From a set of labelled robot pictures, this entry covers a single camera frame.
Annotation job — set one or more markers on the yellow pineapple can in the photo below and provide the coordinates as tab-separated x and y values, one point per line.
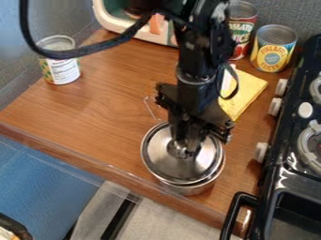
272	53

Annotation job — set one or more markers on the white label can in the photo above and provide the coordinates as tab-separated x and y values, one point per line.
62	70

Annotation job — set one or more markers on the red tomato can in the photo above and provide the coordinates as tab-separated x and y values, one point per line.
242	34

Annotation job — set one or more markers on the yellow cloth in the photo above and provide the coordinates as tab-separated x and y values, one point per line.
246	90

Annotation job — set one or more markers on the silver pot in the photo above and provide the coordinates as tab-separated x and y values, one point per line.
196	188

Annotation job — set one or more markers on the silver pot lid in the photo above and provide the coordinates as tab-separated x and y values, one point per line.
163	156

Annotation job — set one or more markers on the toy stove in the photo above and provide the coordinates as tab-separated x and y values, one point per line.
292	175

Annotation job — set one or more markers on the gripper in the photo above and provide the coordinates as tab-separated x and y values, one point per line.
196	100

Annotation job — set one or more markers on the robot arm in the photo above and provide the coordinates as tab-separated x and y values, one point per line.
200	40

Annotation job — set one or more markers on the cream toy microwave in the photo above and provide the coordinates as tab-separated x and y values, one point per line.
125	25

